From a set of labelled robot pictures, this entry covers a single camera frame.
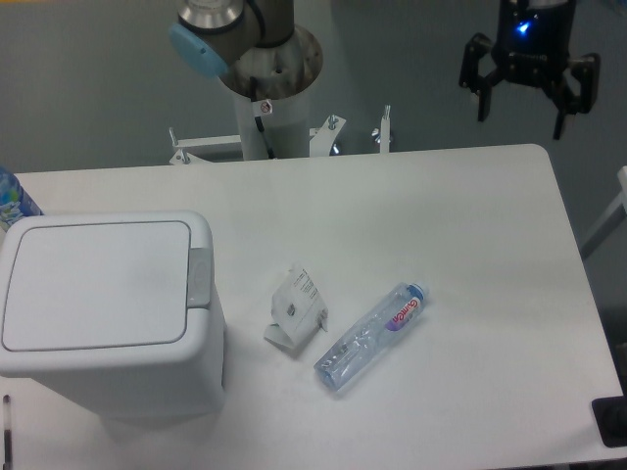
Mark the empty clear plastic water bottle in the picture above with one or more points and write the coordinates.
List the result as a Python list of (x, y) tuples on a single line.
[(372, 334)]

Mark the silver robot arm blue cap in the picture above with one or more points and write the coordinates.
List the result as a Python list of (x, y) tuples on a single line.
[(233, 27)]

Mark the black device at table corner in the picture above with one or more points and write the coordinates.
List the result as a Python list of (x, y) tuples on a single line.
[(610, 415)]

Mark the white plastic trash can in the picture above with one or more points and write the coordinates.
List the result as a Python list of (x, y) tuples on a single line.
[(94, 307)]

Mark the crumpled white paper carton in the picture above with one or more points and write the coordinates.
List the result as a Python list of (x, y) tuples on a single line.
[(298, 312)]

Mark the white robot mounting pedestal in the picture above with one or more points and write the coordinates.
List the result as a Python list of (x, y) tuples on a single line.
[(272, 90)]

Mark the blue patterned bottle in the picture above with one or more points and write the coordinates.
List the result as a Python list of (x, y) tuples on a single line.
[(16, 203)]

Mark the white clamp bracket with bolt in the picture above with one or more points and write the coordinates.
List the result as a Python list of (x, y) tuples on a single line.
[(382, 135)]

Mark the white metal frame right edge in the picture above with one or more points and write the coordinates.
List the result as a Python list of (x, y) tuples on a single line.
[(612, 216)]

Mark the grey trash can push button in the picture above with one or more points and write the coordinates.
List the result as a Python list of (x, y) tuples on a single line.
[(200, 278)]

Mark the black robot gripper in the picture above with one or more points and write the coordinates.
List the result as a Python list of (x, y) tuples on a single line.
[(532, 49)]

